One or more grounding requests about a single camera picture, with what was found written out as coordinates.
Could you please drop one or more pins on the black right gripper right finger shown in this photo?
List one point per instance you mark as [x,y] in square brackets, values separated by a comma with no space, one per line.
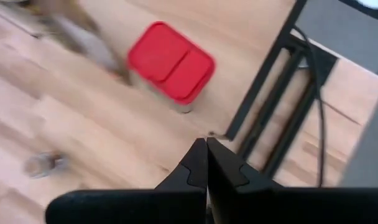
[301,207]

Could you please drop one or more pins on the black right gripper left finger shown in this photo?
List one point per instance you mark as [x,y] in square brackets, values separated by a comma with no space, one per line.
[130,208]

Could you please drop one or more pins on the small clear glass spice jar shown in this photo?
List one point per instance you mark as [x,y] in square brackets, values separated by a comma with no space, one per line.
[46,163]

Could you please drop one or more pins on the red-lid smoked paprika tin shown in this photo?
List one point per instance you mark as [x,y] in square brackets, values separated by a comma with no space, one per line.
[170,59]

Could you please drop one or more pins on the black metal table frame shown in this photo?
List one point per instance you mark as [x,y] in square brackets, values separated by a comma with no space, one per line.
[322,65]

